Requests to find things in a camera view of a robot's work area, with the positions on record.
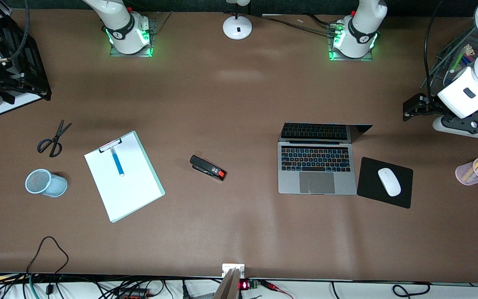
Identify silver laptop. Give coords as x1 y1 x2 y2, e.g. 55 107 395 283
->
278 122 373 196

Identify blue marker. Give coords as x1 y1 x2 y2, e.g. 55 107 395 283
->
110 146 125 178

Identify green marker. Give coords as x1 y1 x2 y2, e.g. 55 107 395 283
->
449 49 468 74

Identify yellow marker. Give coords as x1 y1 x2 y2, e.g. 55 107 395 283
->
462 157 478 182

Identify black stacked paper tray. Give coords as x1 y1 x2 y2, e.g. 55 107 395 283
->
0 7 52 116

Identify black scissors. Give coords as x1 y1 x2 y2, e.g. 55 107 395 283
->
37 120 73 158

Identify white computer mouse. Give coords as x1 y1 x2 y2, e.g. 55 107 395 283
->
378 167 402 197

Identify pink mesh pen cup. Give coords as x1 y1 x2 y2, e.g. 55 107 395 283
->
455 159 478 186

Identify black mouse pad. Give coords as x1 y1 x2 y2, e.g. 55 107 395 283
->
356 157 414 209

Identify light blue mesh cup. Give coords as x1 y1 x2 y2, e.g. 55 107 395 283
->
25 169 68 198

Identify white paper sheet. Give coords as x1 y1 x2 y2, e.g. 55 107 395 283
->
84 134 162 221

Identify light green clipboard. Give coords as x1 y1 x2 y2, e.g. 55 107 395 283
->
84 130 166 223

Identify white round lamp base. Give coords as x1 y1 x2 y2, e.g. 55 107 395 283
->
222 0 253 41

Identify black stapler red tip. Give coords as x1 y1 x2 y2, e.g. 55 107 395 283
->
190 155 227 181

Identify grey wire mesh tray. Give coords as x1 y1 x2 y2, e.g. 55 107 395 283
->
419 25 478 118

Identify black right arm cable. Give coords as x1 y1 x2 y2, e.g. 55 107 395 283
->
0 0 31 59

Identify clear left arm base plate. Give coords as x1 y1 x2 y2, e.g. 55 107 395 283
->
328 24 375 62

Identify clear right arm base plate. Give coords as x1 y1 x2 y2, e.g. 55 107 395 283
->
110 17 157 58

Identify black base power cable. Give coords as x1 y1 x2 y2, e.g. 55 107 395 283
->
260 14 340 37

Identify black looped cable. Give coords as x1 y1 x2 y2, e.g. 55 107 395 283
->
26 235 70 296

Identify black coiled cable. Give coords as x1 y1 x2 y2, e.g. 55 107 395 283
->
392 282 431 299

